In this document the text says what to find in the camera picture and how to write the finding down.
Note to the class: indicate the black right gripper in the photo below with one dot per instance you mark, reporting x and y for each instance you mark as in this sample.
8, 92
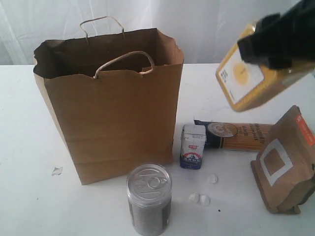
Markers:
282, 37

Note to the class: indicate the yellow grain bottle white cap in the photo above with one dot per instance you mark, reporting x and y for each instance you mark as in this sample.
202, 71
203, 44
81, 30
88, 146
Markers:
250, 85

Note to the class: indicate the brown paper bag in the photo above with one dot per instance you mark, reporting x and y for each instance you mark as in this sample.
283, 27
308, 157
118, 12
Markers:
113, 98

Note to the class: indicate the spaghetti pasta packet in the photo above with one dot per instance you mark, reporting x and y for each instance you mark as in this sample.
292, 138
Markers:
235, 136

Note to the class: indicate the small white blue carton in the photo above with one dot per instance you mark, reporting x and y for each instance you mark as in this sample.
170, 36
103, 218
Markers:
193, 140

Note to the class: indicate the brown kraft pouch orange label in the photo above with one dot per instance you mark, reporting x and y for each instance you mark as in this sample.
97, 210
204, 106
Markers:
284, 169

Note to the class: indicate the white pebble near carton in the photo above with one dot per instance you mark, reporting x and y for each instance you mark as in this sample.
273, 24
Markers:
212, 179

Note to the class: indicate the clear plastic scrap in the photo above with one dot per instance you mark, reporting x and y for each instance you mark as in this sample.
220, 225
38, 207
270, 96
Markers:
57, 171

